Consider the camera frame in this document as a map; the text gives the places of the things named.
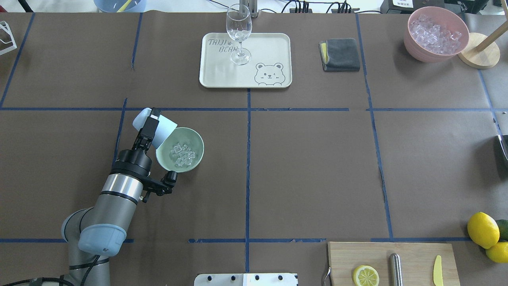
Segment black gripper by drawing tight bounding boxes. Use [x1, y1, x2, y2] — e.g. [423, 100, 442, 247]
[111, 108, 160, 177]

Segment light blue plastic cup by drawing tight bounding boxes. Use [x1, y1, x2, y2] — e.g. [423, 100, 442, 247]
[133, 108, 177, 149]

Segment green bowl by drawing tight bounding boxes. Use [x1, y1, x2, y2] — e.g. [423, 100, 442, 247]
[156, 127, 204, 173]

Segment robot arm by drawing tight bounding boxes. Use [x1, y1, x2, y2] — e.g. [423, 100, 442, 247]
[61, 108, 177, 286]

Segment clear ice cubes poured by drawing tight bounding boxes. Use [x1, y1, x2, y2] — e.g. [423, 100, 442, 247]
[170, 143, 197, 167]

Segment blue bowl at edge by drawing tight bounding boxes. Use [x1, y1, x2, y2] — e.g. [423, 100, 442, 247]
[94, 0, 147, 13]

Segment pink bowl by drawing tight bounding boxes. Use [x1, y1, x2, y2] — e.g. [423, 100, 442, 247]
[404, 6, 470, 63]

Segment clear ice cubes in pink bowl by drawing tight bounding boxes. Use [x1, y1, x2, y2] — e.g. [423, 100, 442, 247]
[409, 14, 463, 54]

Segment cream bear tray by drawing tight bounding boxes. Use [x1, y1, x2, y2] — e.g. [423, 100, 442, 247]
[199, 33, 292, 88]

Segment clear wine glass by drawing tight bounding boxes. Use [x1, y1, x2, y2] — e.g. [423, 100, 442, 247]
[226, 4, 252, 66]

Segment black power strip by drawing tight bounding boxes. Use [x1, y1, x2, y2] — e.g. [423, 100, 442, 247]
[289, 2, 313, 14]

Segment grey folded cloth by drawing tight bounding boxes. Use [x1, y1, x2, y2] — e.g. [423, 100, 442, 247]
[319, 38, 360, 72]

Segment lemon half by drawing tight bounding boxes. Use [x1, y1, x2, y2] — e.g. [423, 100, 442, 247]
[352, 265, 380, 286]

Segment wooden cutting board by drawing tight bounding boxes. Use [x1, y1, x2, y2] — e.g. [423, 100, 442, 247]
[328, 242, 460, 286]

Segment yellow plastic knife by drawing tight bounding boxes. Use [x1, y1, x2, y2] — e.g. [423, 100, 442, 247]
[432, 255, 443, 286]

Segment round wooden stand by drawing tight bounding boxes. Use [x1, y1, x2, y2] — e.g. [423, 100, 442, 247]
[458, 21, 508, 69]

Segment large yellow lemon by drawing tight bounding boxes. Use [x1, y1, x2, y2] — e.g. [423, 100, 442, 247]
[467, 212, 500, 249]

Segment green lime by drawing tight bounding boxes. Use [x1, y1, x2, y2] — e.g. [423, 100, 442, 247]
[495, 219, 508, 242]

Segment small yellow lemon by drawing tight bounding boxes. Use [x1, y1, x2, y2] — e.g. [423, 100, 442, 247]
[485, 242, 508, 264]

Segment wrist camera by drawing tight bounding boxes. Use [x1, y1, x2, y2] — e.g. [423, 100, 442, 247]
[141, 171, 178, 203]

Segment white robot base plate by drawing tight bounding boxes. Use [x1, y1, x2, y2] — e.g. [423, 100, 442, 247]
[194, 272, 299, 286]

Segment white wire rack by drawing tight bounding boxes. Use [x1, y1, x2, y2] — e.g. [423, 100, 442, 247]
[0, 21, 17, 56]

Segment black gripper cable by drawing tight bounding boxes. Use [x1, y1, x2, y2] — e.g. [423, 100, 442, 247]
[0, 254, 102, 286]

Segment steel knife handle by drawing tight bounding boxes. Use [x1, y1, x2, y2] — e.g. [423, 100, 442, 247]
[389, 253, 403, 286]

